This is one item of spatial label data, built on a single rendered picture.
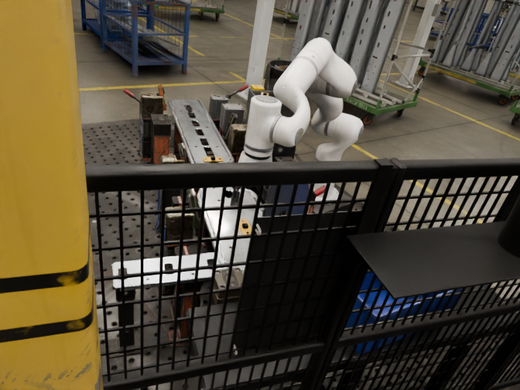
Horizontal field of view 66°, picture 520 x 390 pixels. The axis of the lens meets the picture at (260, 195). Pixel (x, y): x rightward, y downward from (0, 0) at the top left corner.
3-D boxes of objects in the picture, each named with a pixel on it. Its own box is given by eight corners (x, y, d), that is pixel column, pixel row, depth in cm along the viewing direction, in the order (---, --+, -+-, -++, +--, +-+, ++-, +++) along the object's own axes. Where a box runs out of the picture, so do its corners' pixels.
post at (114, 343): (107, 340, 123) (102, 270, 108) (144, 334, 127) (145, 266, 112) (107, 358, 118) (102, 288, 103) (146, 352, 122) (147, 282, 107)
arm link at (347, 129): (320, 152, 198) (330, 104, 185) (356, 163, 191) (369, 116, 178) (310, 160, 188) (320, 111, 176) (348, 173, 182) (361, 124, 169)
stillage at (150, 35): (103, 52, 623) (99, -17, 573) (152, 51, 669) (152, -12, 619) (134, 76, 547) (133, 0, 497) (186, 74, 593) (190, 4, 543)
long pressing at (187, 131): (162, 100, 220) (162, 97, 219) (202, 100, 227) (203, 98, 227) (224, 278, 112) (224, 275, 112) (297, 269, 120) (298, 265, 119)
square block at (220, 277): (200, 356, 123) (211, 268, 105) (225, 351, 126) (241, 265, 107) (206, 379, 117) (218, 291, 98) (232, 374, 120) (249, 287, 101)
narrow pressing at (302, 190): (248, 288, 109) (268, 180, 91) (286, 282, 113) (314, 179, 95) (248, 289, 109) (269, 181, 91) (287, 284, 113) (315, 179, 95)
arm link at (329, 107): (342, 145, 184) (309, 134, 190) (352, 121, 186) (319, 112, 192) (328, 90, 138) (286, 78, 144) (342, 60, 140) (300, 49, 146)
